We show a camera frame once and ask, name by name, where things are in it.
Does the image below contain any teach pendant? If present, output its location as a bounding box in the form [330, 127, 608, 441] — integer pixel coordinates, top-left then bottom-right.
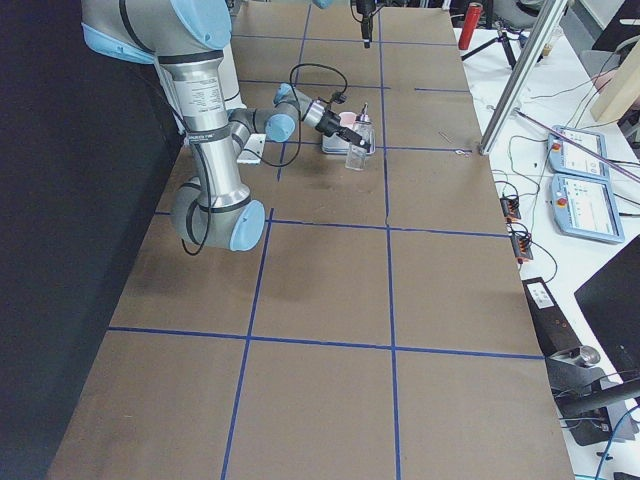
[547, 125, 610, 179]
[550, 174, 625, 244]

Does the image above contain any silver digital kitchen scale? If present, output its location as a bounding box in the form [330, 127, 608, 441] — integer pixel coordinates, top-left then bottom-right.
[321, 130, 376, 156]

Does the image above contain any orange connector block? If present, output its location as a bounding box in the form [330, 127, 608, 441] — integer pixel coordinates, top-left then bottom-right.
[500, 196, 521, 223]
[510, 232, 534, 264]

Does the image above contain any black monitor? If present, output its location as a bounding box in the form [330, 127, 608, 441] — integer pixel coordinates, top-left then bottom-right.
[574, 237, 640, 371]

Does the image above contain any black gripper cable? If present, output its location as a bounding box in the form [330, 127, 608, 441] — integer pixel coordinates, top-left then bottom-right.
[179, 63, 350, 256]

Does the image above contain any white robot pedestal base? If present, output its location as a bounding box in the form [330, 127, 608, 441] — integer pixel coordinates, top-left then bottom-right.
[218, 44, 266, 165]

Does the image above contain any red cylinder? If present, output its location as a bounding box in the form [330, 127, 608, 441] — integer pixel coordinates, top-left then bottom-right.
[458, 2, 483, 51]

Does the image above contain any wooden beam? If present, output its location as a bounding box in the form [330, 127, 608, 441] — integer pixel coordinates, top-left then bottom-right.
[591, 43, 640, 123]

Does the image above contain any upper teach pendant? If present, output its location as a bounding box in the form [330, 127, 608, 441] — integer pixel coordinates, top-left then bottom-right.
[547, 125, 610, 179]

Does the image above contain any aluminium frame post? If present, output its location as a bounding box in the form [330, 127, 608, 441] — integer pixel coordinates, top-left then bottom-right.
[478, 0, 568, 155]

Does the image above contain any orange connector block lower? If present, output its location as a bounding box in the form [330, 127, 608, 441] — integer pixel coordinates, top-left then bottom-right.
[510, 232, 534, 264]

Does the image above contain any black clamp stand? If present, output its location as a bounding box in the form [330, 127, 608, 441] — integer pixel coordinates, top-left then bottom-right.
[545, 346, 639, 446]

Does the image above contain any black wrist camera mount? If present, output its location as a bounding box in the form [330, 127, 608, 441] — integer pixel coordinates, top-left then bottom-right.
[329, 91, 347, 104]

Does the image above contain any pink paper cup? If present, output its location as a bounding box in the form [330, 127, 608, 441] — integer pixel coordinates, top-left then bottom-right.
[339, 111, 356, 128]

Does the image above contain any black box with label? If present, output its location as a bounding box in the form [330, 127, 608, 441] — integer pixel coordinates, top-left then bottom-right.
[522, 277, 582, 357]

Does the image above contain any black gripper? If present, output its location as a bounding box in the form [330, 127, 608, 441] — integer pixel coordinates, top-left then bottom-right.
[317, 110, 373, 154]
[353, 0, 378, 49]

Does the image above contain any black camera tripod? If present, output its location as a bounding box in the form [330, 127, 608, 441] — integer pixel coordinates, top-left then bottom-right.
[461, 24, 528, 69]

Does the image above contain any clear glass sauce bottle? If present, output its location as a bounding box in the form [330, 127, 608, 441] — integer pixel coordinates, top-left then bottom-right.
[345, 102, 374, 171]

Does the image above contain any lower teach pendant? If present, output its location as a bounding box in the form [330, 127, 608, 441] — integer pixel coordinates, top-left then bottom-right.
[550, 174, 625, 244]

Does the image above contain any orange connector block upper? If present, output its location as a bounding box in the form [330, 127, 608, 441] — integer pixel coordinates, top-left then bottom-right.
[500, 196, 521, 223]

